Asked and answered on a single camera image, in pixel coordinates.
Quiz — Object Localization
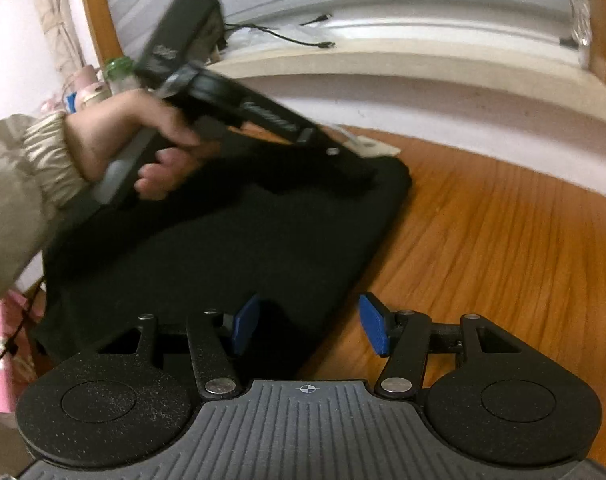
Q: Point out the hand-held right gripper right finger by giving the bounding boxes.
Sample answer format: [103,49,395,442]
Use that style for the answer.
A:
[359,293,538,401]

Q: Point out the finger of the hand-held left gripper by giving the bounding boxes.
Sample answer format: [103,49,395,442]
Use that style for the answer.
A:
[303,129,378,191]

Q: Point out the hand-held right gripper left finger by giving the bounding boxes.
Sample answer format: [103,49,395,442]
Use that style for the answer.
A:
[83,294,262,401]

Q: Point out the black sweatpants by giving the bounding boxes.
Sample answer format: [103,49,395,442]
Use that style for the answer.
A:
[32,155,414,382]

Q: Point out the person's left hand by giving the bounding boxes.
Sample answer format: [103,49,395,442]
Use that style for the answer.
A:
[65,90,222,202]

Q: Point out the white power strip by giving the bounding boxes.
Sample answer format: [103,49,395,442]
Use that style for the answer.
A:
[333,124,402,160]

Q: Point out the green-capped white bottle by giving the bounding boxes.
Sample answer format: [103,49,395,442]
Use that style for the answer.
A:
[103,55,135,95]

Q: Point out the pink bottle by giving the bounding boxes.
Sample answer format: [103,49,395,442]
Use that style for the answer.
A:
[70,65,114,111]

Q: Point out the beige windowsill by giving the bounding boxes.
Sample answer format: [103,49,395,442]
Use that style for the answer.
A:
[203,51,606,128]

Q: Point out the patterned curtain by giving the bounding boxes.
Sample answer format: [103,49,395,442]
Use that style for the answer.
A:
[30,0,91,78]

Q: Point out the pink floral cloth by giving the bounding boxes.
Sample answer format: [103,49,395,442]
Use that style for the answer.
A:
[0,287,48,413]

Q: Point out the clear plastic window fitting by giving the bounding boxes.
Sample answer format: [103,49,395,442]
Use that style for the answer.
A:
[565,0,594,70]

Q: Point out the wooden window frame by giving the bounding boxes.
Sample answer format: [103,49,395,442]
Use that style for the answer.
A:
[75,0,606,88]

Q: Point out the thin black cable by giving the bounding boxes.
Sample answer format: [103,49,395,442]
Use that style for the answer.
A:
[0,277,50,377]

